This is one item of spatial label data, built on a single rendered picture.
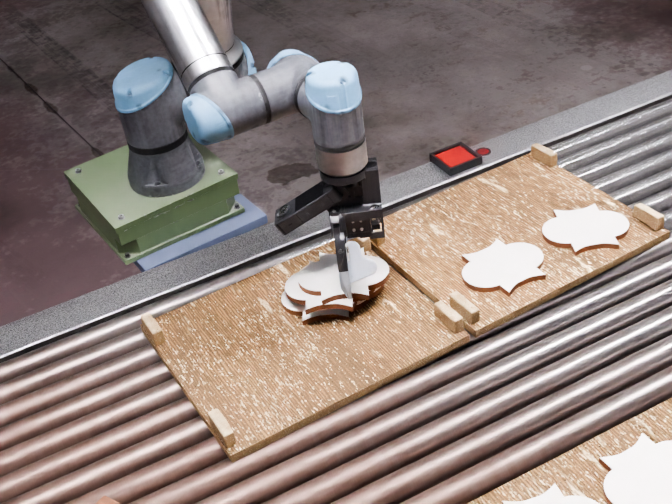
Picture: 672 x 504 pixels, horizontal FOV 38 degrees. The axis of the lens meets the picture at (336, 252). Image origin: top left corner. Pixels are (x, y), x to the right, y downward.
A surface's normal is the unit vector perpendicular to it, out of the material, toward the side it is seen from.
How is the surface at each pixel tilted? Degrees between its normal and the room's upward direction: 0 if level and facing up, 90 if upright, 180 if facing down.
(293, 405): 0
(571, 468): 0
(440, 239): 0
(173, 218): 90
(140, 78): 9
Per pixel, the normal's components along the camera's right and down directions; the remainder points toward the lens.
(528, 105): -0.11, -0.80
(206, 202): 0.55, 0.44
